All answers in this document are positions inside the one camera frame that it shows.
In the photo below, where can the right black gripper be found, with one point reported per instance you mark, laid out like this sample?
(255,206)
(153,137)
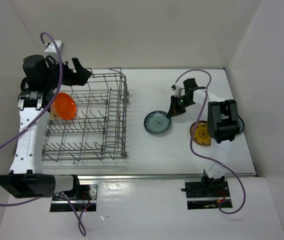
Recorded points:
(174,109)

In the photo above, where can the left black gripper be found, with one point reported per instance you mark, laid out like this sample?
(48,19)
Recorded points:
(82,77)

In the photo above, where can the blue patterned plate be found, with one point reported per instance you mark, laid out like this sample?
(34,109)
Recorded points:
(157,122)
(241,125)

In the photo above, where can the orange plate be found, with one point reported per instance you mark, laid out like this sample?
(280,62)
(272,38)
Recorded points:
(65,106)

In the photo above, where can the yellow patterned plate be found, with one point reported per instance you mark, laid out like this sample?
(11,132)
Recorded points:
(200,131)

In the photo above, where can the cream plate small motifs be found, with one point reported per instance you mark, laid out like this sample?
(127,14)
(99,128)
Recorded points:
(53,115)

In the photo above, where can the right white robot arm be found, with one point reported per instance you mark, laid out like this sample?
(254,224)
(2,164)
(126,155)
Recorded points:
(222,127)

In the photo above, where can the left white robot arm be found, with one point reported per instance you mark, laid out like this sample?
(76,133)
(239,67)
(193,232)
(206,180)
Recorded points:
(26,178)

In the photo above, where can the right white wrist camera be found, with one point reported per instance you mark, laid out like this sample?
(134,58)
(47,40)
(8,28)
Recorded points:
(178,91)

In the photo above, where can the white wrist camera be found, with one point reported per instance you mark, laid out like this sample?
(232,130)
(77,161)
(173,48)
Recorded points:
(50,47)
(178,91)

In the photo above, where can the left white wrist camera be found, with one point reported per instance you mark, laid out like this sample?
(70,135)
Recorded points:
(50,47)

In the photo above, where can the grey wire dish rack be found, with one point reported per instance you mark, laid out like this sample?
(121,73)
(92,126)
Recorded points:
(97,132)

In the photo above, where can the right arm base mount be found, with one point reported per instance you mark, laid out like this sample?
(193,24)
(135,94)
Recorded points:
(199,199)

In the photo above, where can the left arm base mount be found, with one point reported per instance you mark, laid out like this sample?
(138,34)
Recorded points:
(84,198)

